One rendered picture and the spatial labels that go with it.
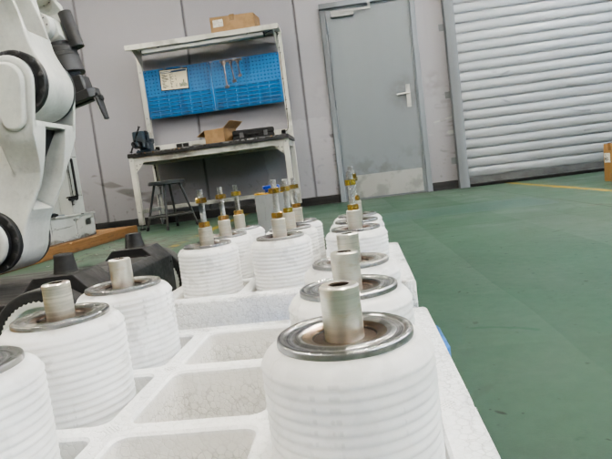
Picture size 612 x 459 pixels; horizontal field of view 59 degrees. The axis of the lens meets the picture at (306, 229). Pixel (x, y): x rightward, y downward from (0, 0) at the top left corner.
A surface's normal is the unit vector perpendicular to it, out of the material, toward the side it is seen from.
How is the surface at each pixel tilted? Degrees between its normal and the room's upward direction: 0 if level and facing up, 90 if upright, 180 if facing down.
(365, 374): 57
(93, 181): 90
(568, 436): 0
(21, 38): 90
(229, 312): 90
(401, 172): 90
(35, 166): 115
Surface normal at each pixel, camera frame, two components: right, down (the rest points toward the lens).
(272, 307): -0.11, 0.11
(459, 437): -0.12, -0.99
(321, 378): -0.35, -0.42
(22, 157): -0.01, 0.51
